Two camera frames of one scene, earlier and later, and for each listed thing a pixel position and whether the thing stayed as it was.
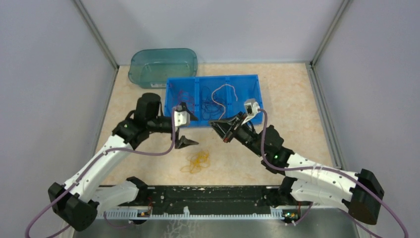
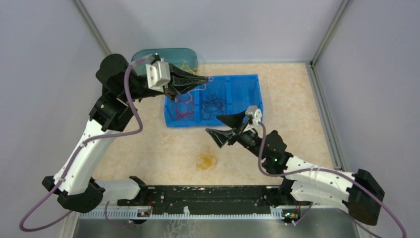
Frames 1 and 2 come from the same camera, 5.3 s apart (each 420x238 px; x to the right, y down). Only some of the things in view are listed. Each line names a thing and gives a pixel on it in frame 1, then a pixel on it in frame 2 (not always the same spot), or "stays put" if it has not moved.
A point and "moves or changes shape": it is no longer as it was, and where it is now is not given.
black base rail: x=206 y=198 stays put
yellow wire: x=221 y=103 → x=198 y=70
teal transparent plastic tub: x=150 y=68 stays put
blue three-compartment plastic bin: x=210 y=97 stays put
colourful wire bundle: x=197 y=161 moves or changes shape
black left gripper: x=183 y=142 → x=180 y=84
